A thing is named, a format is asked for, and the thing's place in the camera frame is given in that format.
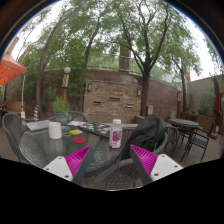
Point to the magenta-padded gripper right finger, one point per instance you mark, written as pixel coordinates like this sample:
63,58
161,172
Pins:
166,165

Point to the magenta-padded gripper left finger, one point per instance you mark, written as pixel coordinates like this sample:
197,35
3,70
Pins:
56,166

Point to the pink juice bottle white cap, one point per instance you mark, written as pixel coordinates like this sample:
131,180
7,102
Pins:
115,135

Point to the flat round red coaster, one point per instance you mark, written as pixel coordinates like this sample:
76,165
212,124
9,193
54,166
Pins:
79,140

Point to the white cup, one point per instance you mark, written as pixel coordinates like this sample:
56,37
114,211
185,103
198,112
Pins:
55,131

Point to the black jacket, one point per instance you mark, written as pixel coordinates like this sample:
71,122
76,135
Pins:
146,133

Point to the yellow square card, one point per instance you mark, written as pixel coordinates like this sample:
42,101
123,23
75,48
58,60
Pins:
75,132

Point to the blue sticker card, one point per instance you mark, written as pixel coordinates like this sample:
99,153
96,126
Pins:
67,128

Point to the black metal patio chair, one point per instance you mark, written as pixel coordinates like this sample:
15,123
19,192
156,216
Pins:
200,141

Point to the silver laptop with stickers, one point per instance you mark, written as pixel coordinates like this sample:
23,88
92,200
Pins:
37,125

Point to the round dark patio table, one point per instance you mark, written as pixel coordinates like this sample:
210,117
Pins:
183,122

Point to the white sticker sheet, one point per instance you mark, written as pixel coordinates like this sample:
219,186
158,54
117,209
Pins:
74,123

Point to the black laptop with stickers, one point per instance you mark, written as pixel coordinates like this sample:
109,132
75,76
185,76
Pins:
95,129

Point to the blue yellow striped cone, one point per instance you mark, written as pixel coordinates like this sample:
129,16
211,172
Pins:
36,114

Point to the potted green plant teal pot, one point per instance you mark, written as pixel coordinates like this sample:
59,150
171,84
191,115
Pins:
60,106

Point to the dark-trunked tree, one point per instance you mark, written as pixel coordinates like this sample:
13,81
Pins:
145,93

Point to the closed maroon patio umbrella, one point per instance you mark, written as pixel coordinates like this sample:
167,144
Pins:
217,100

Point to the leaning slender tree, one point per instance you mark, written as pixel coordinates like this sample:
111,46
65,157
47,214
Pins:
40,83

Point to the orange canopy with white pole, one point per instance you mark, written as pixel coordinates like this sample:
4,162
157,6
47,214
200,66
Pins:
10,68

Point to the white wall box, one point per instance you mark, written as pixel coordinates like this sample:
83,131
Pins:
150,110

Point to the wall lantern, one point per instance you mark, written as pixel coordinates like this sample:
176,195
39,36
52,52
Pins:
89,87
139,92

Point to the globe-topped lamp post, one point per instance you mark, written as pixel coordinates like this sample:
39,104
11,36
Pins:
65,83

